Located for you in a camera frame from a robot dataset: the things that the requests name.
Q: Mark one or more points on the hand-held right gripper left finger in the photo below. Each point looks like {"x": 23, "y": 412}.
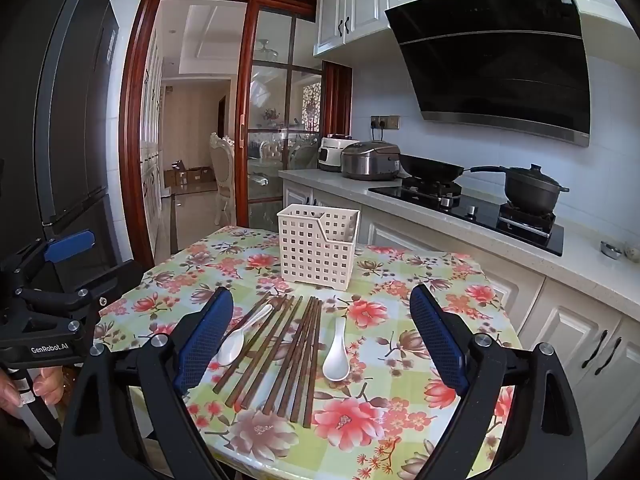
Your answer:
{"x": 207, "y": 340}

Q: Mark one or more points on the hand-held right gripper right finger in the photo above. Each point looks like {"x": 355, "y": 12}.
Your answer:
{"x": 435, "y": 340}

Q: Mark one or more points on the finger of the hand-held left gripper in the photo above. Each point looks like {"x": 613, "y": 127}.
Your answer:
{"x": 70, "y": 246}
{"x": 110, "y": 280}

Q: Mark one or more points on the white ceramic spoon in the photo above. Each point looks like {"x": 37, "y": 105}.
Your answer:
{"x": 336, "y": 365}
{"x": 231, "y": 347}

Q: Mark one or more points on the bunch of brown chopsticks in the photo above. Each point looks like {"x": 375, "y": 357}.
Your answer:
{"x": 295, "y": 360}

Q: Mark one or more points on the white perforated plastic utensil basket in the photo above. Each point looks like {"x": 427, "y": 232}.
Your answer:
{"x": 315, "y": 255}

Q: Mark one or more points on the person's left hand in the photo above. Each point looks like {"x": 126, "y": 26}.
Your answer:
{"x": 47, "y": 385}

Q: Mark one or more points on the floral plastic tablecloth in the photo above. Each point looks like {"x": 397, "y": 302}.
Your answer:
{"x": 380, "y": 400}

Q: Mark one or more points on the cardboard boxes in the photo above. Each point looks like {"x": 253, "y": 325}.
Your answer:
{"x": 190, "y": 175}

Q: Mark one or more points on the black glass gas cooktop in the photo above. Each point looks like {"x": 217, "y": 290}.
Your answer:
{"x": 480, "y": 215}

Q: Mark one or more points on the white base cabinets with countertop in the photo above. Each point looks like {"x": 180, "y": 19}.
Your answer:
{"x": 565, "y": 310}

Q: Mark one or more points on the dark grey refrigerator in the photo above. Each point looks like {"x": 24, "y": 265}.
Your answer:
{"x": 65, "y": 110}

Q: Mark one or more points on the white carved dining chair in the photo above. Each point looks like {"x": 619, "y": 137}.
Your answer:
{"x": 221, "y": 170}

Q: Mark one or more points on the black wok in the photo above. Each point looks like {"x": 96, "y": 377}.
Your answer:
{"x": 430, "y": 169}

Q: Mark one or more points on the black lidded pot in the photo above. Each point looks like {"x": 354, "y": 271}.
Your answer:
{"x": 530, "y": 192}

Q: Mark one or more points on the silver rice cooker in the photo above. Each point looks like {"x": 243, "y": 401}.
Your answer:
{"x": 370, "y": 162}

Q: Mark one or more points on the small metal bowl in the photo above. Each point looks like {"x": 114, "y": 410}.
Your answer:
{"x": 611, "y": 250}

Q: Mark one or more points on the white rice cooker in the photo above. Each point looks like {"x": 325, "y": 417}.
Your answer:
{"x": 330, "y": 155}

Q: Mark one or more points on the sliding glass door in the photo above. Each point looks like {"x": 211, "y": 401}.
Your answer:
{"x": 270, "y": 110}

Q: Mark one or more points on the red-brown wooden door panel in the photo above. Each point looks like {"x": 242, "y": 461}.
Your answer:
{"x": 337, "y": 97}

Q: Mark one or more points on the ceiling lamp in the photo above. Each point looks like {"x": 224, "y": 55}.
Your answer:
{"x": 265, "y": 50}

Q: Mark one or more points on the black range hood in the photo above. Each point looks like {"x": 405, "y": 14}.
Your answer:
{"x": 500, "y": 70}

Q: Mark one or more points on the white upper kitchen cabinets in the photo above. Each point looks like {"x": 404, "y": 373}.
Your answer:
{"x": 360, "y": 0}

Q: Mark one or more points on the red-brown wooden door frame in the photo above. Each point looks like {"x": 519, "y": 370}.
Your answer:
{"x": 131, "y": 135}

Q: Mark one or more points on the white hallway wall cabinets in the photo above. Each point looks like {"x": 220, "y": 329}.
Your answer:
{"x": 151, "y": 135}

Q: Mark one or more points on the wall power socket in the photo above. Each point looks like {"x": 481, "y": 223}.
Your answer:
{"x": 390, "y": 122}

